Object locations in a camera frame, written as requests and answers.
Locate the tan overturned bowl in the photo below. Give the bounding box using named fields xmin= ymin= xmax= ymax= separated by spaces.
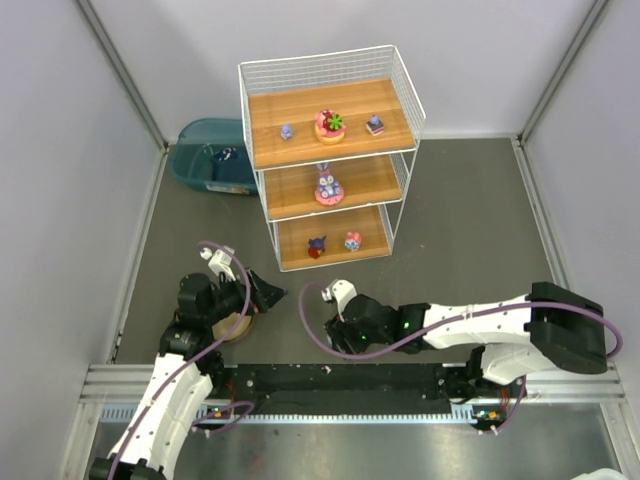
xmin=212 ymin=313 xmax=253 ymax=343

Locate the white wire wooden shelf rack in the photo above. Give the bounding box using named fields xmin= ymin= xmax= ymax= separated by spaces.
xmin=238 ymin=45 xmax=426 ymax=272

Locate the teal plastic bin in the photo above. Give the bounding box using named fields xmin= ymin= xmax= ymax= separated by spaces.
xmin=168 ymin=118 xmax=258 ymax=196

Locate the dark blue object in bin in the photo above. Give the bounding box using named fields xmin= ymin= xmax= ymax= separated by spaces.
xmin=213 ymin=147 xmax=238 ymax=164

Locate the small purple cake toy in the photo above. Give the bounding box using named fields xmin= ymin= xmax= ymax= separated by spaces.
xmin=366 ymin=115 xmax=385 ymax=136

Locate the pink melody toy on shelf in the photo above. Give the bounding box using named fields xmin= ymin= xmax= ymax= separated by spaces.
xmin=344 ymin=231 xmax=362 ymax=252

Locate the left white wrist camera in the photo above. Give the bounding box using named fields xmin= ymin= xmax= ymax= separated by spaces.
xmin=199 ymin=247 xmax=236 ymax=281

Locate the small purple blob toy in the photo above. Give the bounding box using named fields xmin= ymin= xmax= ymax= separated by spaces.
xmin=280 ymin=124 xmax=294 ymax=141

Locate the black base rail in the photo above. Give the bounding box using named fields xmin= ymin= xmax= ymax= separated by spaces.
xmin=226 ymin=363 xmax=477 ymax=416

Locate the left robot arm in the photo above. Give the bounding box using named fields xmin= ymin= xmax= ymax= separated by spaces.
xmin=88 ymin=269 xmax=287 ymax=479

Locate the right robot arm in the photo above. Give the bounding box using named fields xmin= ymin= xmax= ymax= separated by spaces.
xmin=322 ymin=280 xmax=609 ymax=386

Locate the blue stitch toy figure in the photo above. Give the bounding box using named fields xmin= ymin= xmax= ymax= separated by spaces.
xmin=307 ymin=236 xmax=327 ymax=259

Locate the purple bunny pink donut toy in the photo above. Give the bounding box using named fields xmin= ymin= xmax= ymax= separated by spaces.
xmin=314 ymin=162 xmax=345 ymax=206

